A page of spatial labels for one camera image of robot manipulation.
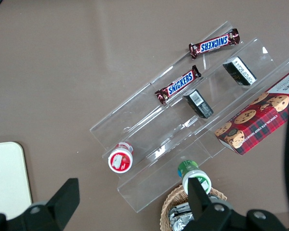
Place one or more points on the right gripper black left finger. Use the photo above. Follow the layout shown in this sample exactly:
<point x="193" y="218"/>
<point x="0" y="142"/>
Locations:
<point x="60" y="207"/>

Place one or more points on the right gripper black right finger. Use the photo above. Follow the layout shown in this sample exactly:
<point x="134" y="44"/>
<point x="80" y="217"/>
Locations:
<point x="200" y="204"/>

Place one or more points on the foil wrapped sandwich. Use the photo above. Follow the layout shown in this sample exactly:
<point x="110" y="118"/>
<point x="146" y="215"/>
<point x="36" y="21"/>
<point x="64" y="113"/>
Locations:
<point x="180" y="207"/>
<point x="179" y="222"/>

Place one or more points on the oval light wicker basket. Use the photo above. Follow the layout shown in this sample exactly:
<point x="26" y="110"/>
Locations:
<point x="169" y="199"/>

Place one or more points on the cream plastic tray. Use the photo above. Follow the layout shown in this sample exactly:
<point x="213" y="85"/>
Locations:
<point x="7" y="178"/>

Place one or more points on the green lidded yogurt cup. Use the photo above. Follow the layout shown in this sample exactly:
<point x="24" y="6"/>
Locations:
<point x="191" y="169"/>

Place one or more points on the red lidded yogurt cup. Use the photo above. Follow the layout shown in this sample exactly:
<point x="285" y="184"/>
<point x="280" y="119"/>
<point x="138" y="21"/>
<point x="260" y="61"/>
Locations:
<point x="120" y="161"/>

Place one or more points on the clear acrylic tiered stand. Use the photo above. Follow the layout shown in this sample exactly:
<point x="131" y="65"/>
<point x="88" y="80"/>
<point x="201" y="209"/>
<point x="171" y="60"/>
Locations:
<point x="159" y="130"/>

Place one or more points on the small black carton box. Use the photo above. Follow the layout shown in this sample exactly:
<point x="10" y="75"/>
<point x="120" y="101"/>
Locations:
<point x="198" y="104"/>
<point x="240" y="71"/>

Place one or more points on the red tartan cookie box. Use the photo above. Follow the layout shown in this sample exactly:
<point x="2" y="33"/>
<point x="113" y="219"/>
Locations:
<point x="257" y="120"/>

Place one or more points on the Snickers chocolate bar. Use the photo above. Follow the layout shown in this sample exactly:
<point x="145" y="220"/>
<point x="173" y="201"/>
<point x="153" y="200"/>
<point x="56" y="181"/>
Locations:
<point x="214" y="43"/>
<point x="179" y="84"/>

